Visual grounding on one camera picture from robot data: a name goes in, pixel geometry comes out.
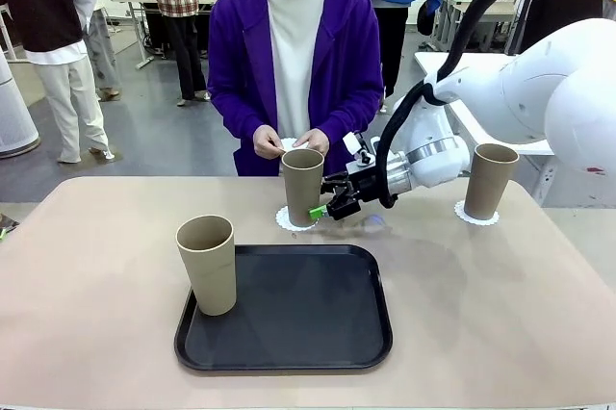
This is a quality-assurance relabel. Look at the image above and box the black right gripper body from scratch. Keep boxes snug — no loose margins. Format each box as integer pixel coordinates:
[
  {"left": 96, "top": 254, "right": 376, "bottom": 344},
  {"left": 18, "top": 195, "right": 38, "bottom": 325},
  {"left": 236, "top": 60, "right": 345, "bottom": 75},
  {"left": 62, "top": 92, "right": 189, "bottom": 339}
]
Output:
[{"left": 352, "top": 164, "right": 389, "bottom": 207}]

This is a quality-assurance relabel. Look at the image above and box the tall beige cup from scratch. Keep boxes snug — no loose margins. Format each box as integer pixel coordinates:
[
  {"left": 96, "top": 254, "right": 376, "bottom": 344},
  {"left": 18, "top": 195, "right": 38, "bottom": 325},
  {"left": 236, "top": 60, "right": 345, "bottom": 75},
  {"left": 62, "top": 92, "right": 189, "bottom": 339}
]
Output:
[
  {"left": 463, "top": 142, "right": 521, "bottom": 221},
  {"left": 174, "top": 215, "right": 238, "bottom": 317},
  {"left": 280, "top": 147, "right": 325, "bottom": 228}
]

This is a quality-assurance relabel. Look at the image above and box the white scalloped paper coaster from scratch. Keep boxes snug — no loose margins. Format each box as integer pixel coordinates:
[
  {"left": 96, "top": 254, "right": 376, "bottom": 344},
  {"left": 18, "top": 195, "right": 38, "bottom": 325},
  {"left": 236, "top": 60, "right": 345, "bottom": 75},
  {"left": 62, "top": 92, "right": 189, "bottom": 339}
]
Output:
[
  {"left": 274, "top": 205, "right": 322, "bottom": 233},
  {"left": 453, "top": 198, "right": 501, "bottom": 227},
  {"left": 276, "top": 138, "right": 312, "bottom": 154}
]

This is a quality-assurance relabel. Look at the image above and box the purple-sleeved right forearm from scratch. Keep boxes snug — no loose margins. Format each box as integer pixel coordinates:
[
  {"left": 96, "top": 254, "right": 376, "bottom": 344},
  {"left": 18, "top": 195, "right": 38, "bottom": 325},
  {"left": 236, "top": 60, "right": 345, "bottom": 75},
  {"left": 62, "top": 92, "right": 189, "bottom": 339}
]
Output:
[{"left": 207, "top": 87, "right": 270, "bottom": 140}]

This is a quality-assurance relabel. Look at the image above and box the purple-sleeved left forearm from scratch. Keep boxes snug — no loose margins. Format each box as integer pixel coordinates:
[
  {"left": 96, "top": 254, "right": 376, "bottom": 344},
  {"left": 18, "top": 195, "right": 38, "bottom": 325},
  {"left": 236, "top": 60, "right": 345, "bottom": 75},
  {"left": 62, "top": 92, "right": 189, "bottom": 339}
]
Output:
[{"left": 321, "top": 87, "right": 385, "bottom": 141}]

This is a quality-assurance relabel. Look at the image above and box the person's left hand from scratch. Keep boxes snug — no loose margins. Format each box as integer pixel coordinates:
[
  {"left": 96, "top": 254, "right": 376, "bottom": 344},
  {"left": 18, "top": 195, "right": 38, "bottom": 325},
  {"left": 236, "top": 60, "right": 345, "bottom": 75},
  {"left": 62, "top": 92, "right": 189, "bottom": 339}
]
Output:
[{"left": 298, "top": 128, "right": 332, "bottom": 155}]

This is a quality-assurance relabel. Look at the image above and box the person's right hand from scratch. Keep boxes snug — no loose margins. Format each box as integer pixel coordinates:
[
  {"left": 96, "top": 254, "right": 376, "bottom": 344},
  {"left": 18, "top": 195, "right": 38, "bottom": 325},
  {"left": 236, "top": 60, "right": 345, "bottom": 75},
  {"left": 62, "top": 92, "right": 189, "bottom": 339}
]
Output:
[{"left": 253, "top": 124, "right": 286, "bottom": 160}]

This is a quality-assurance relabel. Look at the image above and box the white cylindrical air purifier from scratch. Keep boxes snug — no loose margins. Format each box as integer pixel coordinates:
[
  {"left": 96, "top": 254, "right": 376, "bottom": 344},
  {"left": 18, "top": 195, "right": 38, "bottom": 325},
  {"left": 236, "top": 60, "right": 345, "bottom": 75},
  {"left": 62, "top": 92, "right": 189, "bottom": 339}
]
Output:
[{"left": 0, "top": 51, "right": 41, "bottom": 159}]

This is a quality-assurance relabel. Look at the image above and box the black plastic tray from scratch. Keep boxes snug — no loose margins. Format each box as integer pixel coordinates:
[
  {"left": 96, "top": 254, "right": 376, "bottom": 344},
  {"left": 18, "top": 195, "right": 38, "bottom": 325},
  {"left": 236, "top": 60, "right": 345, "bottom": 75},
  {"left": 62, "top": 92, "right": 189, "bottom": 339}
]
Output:
[{"left": 173, "top": 243, "right": 394, "bottom": 372}]

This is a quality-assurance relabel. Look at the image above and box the person in purple hoodie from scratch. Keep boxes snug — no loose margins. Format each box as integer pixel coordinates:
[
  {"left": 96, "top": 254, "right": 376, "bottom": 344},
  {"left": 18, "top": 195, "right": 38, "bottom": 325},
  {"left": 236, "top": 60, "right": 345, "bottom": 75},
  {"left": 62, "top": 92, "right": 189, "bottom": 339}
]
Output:
[{"left": 206, "top": 0, "right": 385, "bottom": 178}]

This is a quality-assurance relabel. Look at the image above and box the black hanging bag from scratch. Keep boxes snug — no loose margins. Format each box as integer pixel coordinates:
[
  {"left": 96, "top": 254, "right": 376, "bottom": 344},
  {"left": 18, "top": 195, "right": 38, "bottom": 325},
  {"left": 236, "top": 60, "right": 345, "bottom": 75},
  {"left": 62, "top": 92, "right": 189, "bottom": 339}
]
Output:
[{"left": 416, "top": 0, "right": 437, "bottom": 37}]

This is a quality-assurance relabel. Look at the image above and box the white background workbench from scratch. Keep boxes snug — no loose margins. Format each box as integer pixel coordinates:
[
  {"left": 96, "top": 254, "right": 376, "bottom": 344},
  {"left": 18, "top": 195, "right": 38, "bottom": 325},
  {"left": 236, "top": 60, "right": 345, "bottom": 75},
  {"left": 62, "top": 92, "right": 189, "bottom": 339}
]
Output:
[{"left": 432, "top": 0, "right": 520, "bottom": 53}]

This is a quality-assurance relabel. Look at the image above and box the person in grey trousers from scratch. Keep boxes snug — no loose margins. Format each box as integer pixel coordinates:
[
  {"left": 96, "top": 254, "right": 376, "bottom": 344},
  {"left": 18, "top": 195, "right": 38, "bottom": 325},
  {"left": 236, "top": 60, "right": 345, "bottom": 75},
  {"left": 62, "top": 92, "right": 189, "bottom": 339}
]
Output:
[{"left": 71, "top": 0, "right": 121, "bottom": 101}]

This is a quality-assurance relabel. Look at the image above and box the person in dark coat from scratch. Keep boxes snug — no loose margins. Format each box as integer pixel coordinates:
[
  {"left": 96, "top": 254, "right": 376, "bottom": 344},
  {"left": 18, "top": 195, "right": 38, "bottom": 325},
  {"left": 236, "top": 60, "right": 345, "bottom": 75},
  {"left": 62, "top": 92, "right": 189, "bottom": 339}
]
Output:
[{"left": 519, "top": 0, "right": 605, "bottom": 56}]

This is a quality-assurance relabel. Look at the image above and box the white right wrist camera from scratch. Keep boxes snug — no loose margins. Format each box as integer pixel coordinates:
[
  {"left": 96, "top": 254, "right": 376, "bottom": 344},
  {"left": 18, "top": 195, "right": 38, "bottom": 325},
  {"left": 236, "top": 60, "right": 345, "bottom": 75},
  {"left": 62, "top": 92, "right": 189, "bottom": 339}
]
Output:
[{"left": 342, "top": 132, "right": 382, "bottom": 171}]

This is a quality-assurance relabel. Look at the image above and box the black sleeved cable bundle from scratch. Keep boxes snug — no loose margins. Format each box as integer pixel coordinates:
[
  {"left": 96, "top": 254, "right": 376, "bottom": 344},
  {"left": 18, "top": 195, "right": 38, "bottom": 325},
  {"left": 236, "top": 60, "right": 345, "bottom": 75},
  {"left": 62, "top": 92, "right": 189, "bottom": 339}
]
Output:
[{"left": 374, "top": 0, "right": 605, "bottom": 210}]

